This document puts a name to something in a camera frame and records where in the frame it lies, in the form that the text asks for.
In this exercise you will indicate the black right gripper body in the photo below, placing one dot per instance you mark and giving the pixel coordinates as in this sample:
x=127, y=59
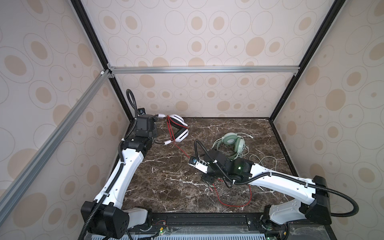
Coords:
x=207, y=178

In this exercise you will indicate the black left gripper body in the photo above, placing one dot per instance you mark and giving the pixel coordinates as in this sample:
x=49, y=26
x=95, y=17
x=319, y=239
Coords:
x=155, y=132

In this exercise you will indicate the white black headphones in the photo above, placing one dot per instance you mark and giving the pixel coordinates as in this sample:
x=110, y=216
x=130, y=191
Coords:
x=178, y=129

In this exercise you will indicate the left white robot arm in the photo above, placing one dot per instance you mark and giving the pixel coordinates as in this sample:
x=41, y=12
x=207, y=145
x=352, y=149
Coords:
x=104, y=215

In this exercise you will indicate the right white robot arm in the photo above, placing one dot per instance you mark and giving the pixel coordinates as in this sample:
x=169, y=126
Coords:
x=311, y=197

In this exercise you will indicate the mint green headphones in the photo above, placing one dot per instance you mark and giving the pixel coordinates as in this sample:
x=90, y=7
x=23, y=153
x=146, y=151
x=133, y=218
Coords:
x=233, y=139

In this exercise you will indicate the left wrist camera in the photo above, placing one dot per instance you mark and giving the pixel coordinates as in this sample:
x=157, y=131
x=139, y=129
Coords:
x=141, y=112

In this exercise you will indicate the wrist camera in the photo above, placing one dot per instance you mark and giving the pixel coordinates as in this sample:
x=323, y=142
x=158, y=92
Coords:
x=141, y=112
x=198, y=164

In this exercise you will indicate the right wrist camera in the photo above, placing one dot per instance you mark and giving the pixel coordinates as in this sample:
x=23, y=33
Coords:
x=198, y=164

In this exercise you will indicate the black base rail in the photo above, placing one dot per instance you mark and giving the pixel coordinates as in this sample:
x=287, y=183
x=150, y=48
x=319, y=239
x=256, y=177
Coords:
x=208, y=226

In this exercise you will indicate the black vertical frame post left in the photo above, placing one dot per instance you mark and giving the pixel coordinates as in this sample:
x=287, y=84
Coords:
x=96, y=44

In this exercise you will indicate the black vertical frame post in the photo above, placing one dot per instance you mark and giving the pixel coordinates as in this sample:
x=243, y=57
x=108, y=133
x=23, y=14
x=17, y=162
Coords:
x=96, y=44
x=313, y=47

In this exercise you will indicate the silver aluminium rail back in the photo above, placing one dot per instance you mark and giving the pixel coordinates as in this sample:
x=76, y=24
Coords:
x=202, y=70

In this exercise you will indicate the silver aluminium rail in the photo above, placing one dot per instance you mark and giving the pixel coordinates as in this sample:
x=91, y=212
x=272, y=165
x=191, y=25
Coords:
x=202, y=70
x=21, y=184

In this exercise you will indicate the silver aluminium rail left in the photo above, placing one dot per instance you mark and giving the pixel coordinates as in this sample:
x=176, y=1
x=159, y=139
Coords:
x=21, y=184

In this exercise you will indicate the black vertical frame post right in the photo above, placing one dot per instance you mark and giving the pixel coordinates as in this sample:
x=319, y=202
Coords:
x=313, y=47

